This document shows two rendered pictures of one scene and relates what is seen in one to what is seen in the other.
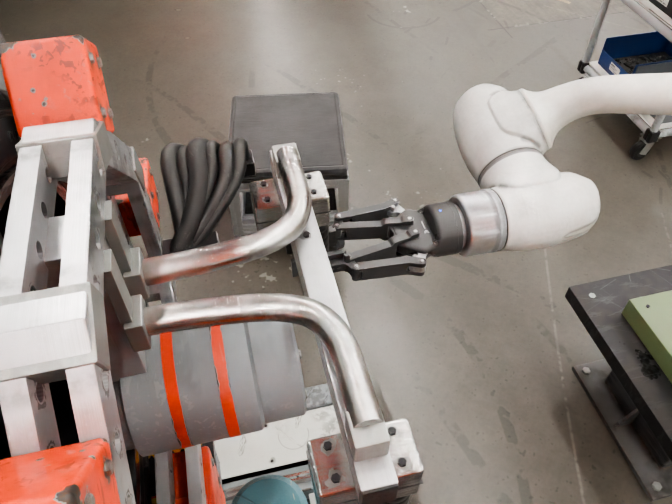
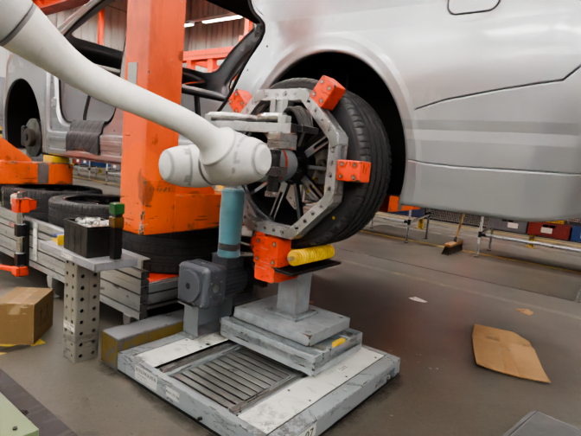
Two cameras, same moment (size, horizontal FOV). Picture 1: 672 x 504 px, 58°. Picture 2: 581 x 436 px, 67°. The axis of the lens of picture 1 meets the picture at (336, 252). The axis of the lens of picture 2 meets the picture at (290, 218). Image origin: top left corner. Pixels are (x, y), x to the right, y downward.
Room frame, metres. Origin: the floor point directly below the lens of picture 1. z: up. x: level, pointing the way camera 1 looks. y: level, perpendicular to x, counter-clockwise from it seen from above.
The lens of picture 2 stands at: (1.67, -0.80, 0.87)
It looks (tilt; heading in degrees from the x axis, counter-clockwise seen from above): 8 degrees down; 141
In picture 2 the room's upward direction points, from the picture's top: 5 degrees clockwise
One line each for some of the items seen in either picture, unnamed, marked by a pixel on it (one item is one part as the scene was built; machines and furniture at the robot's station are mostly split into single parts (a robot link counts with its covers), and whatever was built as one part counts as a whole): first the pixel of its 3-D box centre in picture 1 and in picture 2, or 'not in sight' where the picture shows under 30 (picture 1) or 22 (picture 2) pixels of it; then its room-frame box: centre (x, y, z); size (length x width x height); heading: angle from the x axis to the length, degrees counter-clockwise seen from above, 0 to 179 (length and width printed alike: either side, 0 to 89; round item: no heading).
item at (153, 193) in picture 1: (127, 198); (353, 170); (0.64, 0.30, 0.85); 0.09 x 0.08 x 0.07; 14
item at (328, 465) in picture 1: (363, 466); not in sight; (0.21, -0.02, 0.93); 0.09 x 0.05 x 0.05; 104
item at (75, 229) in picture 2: not in sight; (92, 234); (-0.09, -0.33, 0.51); 0.20 x 0.14 x 0.13; 10
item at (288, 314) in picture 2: not in sight; (294, 290); (0.29, 0.38, 0.32); 0.40 x 0.30 x 0.28; 14
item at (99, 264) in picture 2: not in sight; (86, 253); (-0.13, -0.34, 0.44); 0.43 x 0.17 x 0.03; 14
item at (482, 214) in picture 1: (472, 223); not in sight; (0.61, -0.19, 0.83); 0.09 x 0.06 x 0.09; 14
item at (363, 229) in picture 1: (372, 229); not in sight; (0.59, -0.05, 0.83); 0.11 x 0.01 x 0.04; 92
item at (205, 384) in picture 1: (203, 376); (267, 163); (0.35, 0.15, 0.85); 0.21 x 0.14 x 0.14; 104
